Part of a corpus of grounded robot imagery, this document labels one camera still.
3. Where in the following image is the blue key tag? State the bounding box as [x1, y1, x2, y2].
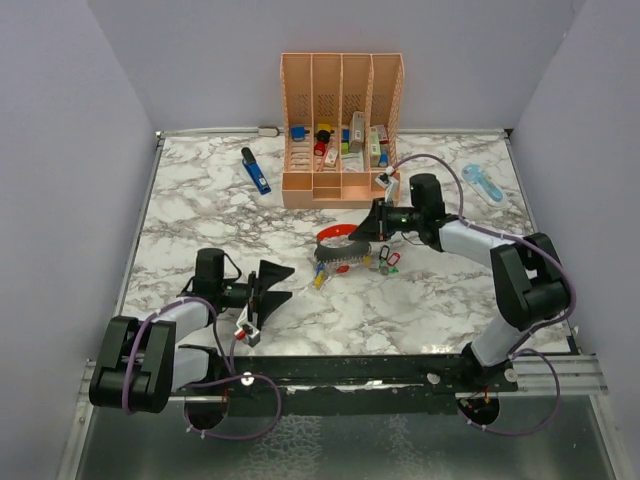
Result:
[314, 264, 327, 290]

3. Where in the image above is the peach desk organizer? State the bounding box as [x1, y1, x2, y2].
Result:
[280, 53, 405, 209]

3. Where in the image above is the black key tag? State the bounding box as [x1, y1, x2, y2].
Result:
[378, 245, 390, 261]

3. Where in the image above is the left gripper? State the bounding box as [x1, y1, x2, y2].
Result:
[217, 260, 295, 329]

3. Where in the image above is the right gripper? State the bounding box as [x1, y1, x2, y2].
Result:
[350, 197, 423, 242]

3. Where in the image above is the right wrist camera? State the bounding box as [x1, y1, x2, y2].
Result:
[375, 166, 399, 205]

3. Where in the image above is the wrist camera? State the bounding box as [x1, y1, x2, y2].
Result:
[375, 166, 399, 205]
[234, 305, 261, 348]

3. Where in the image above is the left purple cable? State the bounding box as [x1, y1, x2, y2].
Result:
[122, 297, 284, 440]

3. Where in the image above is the blue cube in organizer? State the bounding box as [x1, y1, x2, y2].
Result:
[290, 125, 309, 142]

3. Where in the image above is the blue stapler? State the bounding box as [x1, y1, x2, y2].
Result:
[241, 147, 271, 195]

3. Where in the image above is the blue blister pack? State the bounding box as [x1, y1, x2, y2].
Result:
[461, 164, 507, 208]

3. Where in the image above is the white plug at wall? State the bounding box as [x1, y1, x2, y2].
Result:
[257, 126, 280, 138]

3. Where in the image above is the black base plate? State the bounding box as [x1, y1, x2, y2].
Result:
[99, 324, 581, 417]

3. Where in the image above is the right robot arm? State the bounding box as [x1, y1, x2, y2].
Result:
[349, 174, 576, 391]

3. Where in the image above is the white red box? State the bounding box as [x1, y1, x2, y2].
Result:
[369, 124, 389, 168]

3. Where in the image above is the aluminium rail frame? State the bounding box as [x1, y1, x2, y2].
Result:
[60, 133, 625, 479]

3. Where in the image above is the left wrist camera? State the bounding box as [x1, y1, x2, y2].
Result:
[234, 305, 261, 348]

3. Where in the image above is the metal key holder red handle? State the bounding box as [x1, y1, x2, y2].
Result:
[314, 224, 371, 266]

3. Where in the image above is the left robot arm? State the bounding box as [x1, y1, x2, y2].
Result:
[89, 248, 295, 413]

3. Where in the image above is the grey green box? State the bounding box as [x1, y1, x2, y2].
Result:
[348, 111, 365, 153]

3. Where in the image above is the black red bottle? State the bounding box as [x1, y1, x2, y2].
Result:
[314, 129, 331, 156]

